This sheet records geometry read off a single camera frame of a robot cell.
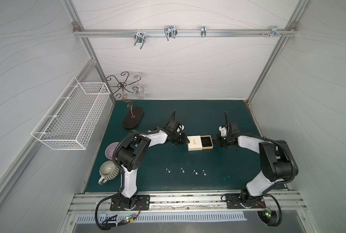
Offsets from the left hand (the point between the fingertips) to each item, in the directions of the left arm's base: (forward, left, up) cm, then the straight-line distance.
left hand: (189, 142), depth 93 cm
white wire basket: (-7, +60, +28) cm, 66 cm away
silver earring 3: (-18, -4, -4) cm, 19 cm away
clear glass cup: (+28, +34, +17) cm, 47 cm away
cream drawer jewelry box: (0, -7, -1) cm, 7 cm away
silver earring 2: (-17, +4, -4) cm, 18 cm away
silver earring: (-17, +12, -3) cm, 22 cm away
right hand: (+3, -16, -2) cm, 17 cm away
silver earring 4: (-19, -9, -4) cm, 21 cm away
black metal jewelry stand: (+18, +44, -2) cm, 47 cm away
